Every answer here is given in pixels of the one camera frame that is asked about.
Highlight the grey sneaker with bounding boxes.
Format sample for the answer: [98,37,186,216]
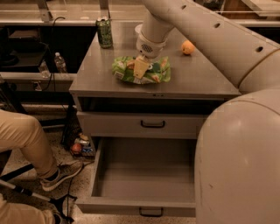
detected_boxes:
[40,160,83,192]

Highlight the closed middle drawer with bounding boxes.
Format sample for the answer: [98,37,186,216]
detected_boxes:
[77,112,206,139]

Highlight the red apple on floor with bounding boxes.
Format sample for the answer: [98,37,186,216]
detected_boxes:
[71,143,82,154]

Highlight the black chair base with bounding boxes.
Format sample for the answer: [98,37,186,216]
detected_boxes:
[0,149,79,224]

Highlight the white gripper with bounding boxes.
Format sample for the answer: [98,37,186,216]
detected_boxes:
[133,31,166,79]

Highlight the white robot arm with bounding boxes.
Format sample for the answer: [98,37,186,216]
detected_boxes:
[137,0,280,224]

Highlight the silver can on floor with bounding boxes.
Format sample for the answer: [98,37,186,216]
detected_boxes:
[74,138,90,147]

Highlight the orange fruit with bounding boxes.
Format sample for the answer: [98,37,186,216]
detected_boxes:
[181,40,195,55]

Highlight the green rice chip bag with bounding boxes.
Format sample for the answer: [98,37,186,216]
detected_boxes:
[112,56,171,85]

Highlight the clear water bottle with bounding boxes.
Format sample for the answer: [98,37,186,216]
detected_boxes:
[54,52,68,77]
[38,60,51,79]

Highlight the person leg khaki trousers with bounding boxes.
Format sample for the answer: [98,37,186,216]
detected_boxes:
[0,110,59,180]

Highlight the open bottom drawer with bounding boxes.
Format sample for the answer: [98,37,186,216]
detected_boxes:
[77,137,196,217]

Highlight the green soda can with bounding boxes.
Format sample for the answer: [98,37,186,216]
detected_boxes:
[95,17,113,48]

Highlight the grey drawer cabinet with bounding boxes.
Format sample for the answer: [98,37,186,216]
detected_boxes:
[70,22,239,151]

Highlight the white bowl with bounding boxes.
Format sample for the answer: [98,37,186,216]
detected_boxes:
[135,24,143,34]

